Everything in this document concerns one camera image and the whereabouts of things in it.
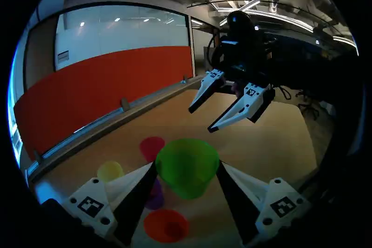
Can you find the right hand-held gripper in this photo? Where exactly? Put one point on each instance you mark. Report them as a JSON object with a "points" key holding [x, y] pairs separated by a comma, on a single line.
{"points": [[242, 47]]}

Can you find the red desk screen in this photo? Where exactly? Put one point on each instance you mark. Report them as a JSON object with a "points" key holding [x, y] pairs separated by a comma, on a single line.
{"points": [[96, 91]]}

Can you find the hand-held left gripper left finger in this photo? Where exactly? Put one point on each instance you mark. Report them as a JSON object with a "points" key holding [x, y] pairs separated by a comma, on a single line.
{"points": [[96, 198]]}

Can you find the red plastic cup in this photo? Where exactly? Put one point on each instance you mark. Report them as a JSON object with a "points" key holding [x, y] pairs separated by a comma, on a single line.
{"points": [[166, 226]]}

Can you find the purple plastic cup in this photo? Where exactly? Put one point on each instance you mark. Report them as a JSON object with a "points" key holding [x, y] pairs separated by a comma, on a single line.
{"points": [[155, 197]]}

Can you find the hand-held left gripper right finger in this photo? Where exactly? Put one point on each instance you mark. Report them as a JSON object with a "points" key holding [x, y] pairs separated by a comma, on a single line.
{"points": [[276, 201]]}

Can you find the yellow plastic cup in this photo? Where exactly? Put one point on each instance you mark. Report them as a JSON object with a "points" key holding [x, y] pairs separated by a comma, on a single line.
{"points": [[110, 171]]}

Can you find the pink plastic cup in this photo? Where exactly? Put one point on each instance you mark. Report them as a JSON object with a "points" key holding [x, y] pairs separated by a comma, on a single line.
{"points": [[151, 147]]}

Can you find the green plastic cup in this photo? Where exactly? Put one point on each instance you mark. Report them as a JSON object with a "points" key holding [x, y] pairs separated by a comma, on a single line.
{"points": [[187, 166]]}

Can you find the black office chair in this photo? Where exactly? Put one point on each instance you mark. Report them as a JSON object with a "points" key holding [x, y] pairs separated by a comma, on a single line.
{"points": [[309, 105]]}

